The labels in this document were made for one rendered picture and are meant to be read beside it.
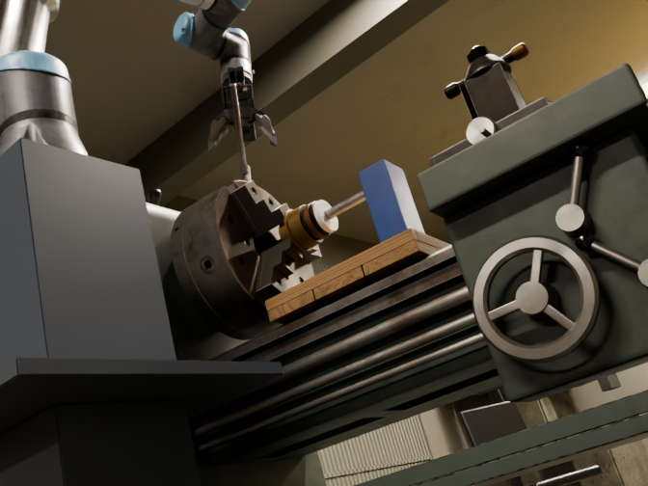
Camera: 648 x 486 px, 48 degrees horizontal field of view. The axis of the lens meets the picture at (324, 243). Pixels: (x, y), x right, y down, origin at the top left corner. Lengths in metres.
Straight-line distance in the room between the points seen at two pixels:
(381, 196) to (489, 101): 0.27
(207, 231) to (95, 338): 0.49
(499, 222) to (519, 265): 0.07
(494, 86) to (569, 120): 0.29
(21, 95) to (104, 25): 2.76
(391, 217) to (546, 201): 0.41
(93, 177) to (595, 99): 0.69
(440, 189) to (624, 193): 0.23
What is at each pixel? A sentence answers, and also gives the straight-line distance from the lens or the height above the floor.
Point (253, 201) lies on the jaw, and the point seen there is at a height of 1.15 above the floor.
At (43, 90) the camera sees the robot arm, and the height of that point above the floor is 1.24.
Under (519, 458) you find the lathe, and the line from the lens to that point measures 0.92.
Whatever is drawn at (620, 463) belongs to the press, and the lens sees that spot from 6.74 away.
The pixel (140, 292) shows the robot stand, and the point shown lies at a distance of 1.06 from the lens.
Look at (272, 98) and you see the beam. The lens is 4.17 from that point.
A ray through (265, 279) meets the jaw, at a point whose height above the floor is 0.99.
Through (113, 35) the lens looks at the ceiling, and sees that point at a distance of 4.02.
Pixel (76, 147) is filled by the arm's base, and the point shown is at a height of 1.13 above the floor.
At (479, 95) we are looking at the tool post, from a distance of 1.22.
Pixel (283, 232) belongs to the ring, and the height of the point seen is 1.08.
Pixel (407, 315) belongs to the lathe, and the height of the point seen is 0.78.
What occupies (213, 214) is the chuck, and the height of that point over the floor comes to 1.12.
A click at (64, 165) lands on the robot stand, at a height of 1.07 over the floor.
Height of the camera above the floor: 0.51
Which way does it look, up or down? 21 degrees up
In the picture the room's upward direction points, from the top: 16 degrees counter-clockwise
